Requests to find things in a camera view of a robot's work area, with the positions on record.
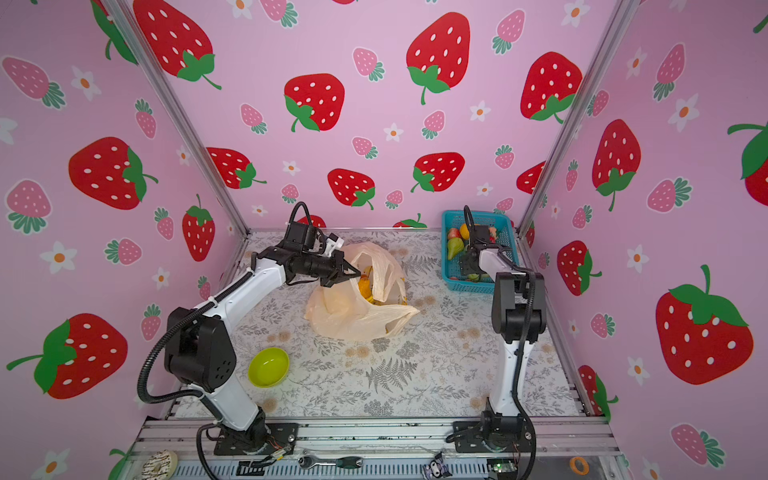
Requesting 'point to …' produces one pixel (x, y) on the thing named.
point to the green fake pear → (455, 247)
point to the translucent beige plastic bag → (368, 306)
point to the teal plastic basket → (454, 279)
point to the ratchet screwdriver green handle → (344, 462)
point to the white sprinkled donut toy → (160, 466)
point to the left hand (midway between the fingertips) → (362, 272)
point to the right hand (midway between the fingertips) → (478, 264)
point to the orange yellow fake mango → (464, 232)
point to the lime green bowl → (269, 367)
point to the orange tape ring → (579, 465)
